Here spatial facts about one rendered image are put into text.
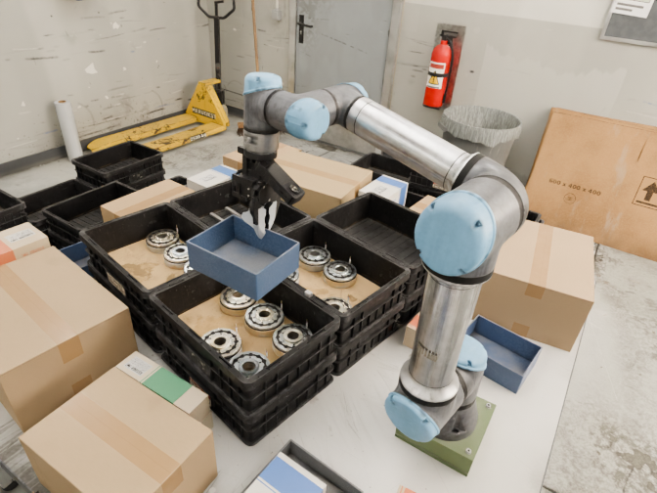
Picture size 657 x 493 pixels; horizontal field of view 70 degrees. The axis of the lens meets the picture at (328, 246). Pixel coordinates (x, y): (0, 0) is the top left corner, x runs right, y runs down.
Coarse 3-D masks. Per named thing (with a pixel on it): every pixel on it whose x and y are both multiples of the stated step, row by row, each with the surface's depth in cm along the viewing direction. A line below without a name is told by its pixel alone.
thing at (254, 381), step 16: (288, 288) 124; (160, 304) 115; (320, 304) 119; (176, 320) 111; (336, 320) 114; (192, 336) 107; (320, 336) 110; (208, 352) 103; (288, 352) 105; (304, 352) 108; (224, 368) 101; (272, 368) 101; (240, 384) 98; (256, 384) 98
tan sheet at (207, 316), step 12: (216, 300) 133; (192, 312) 128; (204, 312) 128; (216, 312) 129; (192, 324) 124; (204, 324) 125; (216, 324) 125; (228, 324) 125; (240, 324) 125; (252, 336) 122; (252, 348) 118; (264, 348) 119
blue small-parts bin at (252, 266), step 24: (192, 240) 104; (216, 240) 111; (240, 240) 116; (264, 240) 110; (288, 240) 106; (192, 264) 105; (216, 264) 100; (240, 264) 108; (264, 264) 108; (288, 264) 104; (240, 288) 99; (264, 288) 98
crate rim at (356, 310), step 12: (348, 240) 146; (372, 252) 141; (396, 264) 136; (408, 276) 133; (300, 288) 124; (384, 288) 126; (324, 300) 120; (372, 300) 123; (336, 312) 117; (348, 312) 117; (360, 312) 120
